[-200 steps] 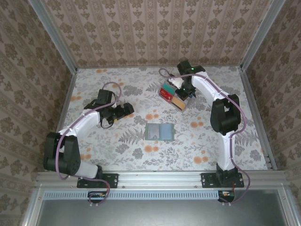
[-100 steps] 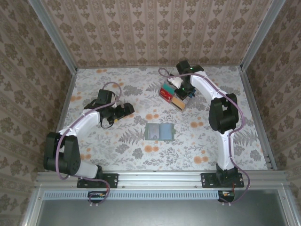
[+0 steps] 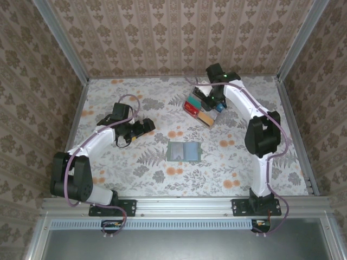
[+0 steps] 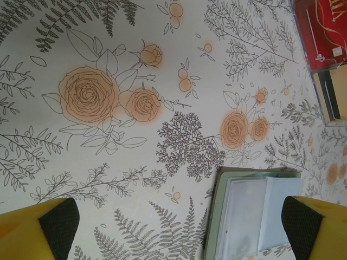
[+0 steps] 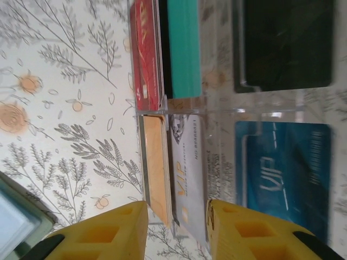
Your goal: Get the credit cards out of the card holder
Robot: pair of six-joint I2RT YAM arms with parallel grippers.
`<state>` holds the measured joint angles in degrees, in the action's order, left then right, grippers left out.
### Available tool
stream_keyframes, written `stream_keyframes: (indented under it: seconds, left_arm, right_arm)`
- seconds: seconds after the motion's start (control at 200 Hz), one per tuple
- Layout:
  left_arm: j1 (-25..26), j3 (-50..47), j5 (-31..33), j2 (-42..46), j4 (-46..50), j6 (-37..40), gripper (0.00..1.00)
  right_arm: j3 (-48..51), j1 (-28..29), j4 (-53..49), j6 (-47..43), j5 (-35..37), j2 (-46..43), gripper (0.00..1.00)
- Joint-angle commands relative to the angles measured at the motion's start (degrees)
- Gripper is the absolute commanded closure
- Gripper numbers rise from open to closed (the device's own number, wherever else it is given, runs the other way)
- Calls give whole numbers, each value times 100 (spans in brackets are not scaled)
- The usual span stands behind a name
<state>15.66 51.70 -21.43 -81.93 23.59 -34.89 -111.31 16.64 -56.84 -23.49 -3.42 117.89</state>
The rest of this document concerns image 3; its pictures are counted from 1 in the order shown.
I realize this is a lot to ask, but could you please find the green folding card holder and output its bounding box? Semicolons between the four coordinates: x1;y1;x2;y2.
166;141;203;163

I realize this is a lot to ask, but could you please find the pale grey card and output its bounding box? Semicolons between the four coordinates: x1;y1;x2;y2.
170;144;185;160

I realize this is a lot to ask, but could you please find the orange card stack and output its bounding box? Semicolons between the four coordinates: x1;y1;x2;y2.
197;111;215;127

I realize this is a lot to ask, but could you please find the teal card stack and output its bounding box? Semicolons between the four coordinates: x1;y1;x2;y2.
187;96;203;109

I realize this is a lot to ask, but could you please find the red card stack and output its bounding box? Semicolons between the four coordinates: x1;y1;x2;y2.
183;100;201;116

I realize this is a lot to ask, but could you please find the light blue card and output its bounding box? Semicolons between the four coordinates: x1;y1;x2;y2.
185;143;200;161

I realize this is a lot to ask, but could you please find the clear plastic compartment tray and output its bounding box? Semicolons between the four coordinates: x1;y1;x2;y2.
183;86;226;129

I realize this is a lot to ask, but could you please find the floral patterned table cover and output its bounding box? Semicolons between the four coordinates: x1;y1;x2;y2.
58;76;310;197

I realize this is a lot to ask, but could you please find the small black connector box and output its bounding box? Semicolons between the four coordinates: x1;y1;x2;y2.
101;219;123;231
250;218;272;233

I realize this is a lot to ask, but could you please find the grey metal panel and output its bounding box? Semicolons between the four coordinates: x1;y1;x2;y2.
40;229;334;260

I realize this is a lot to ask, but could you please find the left gripper thin black cable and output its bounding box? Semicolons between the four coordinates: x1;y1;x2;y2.
114;136;131;148

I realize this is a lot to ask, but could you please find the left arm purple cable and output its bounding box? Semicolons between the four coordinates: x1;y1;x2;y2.
65;94;141;238

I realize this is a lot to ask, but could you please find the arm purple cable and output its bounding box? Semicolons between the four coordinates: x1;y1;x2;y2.
184;76;290;236
65;94;141;238

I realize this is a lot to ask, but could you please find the aluminium table side rail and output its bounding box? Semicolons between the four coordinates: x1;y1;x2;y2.
51;78;90;197
275;77;320;197

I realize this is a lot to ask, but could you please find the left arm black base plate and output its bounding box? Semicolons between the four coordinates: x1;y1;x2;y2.
88;199;137;217

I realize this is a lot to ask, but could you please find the aluminium mounting rail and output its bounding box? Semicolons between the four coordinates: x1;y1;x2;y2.
42;196;337;217

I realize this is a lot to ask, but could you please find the slotted grey cable duct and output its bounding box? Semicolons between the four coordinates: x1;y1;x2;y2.
50;219;254;231

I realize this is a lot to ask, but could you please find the aluminium frame post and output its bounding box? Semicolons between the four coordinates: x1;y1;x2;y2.
31;0;90;83
275;0;331;82

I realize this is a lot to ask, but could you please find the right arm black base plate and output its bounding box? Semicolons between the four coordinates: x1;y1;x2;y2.
232;198;282;217

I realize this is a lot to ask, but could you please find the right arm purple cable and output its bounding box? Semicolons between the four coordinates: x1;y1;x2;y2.
184;76;290;236

